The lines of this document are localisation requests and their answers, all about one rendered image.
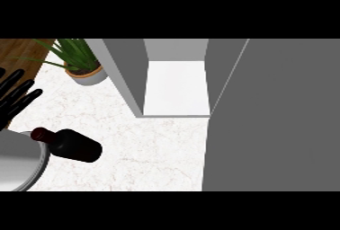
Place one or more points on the dark wine bottle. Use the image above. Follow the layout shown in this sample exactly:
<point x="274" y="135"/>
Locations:
<point x="74" y="145"/>

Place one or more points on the grey round sink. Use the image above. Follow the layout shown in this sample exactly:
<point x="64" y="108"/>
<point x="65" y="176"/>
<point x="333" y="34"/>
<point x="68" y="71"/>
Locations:
<point x="19" y="161"/>

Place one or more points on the green potted plant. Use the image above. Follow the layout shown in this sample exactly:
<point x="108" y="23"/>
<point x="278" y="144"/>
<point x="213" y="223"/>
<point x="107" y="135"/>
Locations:
<point x="81" y="66"/>

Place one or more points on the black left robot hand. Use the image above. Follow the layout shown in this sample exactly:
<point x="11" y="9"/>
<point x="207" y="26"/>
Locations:
<point x="15" y="95"/>

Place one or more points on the grey open cabinet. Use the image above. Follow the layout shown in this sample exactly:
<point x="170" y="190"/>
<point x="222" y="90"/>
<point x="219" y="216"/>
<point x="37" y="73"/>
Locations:
<point x="176" y="90"/>

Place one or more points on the dark grey cabinet door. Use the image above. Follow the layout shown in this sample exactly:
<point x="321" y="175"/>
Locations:
<point x="274" y="119"/>

